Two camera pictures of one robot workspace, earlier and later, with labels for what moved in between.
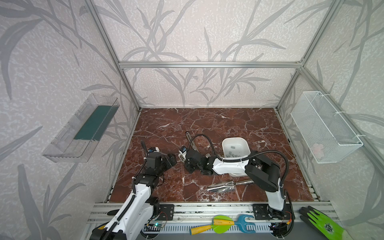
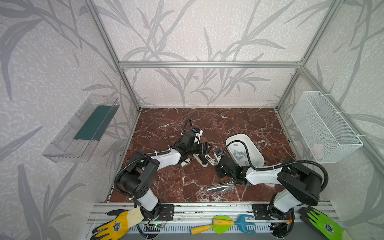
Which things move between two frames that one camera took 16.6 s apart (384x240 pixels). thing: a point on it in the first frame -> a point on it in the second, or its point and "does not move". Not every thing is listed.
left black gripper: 149,154 -> 202,148
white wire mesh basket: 327,135 does not move
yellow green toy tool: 220,224 does not move
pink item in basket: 318,150 does not move
